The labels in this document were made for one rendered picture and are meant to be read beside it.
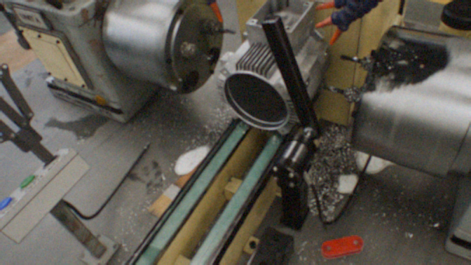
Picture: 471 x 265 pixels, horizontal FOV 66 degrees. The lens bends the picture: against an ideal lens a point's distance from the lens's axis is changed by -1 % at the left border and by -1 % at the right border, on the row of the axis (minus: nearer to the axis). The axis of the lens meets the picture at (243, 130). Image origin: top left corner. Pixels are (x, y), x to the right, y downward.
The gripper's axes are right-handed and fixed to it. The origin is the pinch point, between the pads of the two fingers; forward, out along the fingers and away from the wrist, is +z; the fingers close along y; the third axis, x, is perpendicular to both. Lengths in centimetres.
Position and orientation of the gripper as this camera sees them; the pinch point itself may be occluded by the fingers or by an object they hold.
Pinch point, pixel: (34, 146)
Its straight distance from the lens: 73.8
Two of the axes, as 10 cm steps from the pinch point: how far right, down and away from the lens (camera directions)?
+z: 5.0, 7.2, 4.7
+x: -7.1, 0.4, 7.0
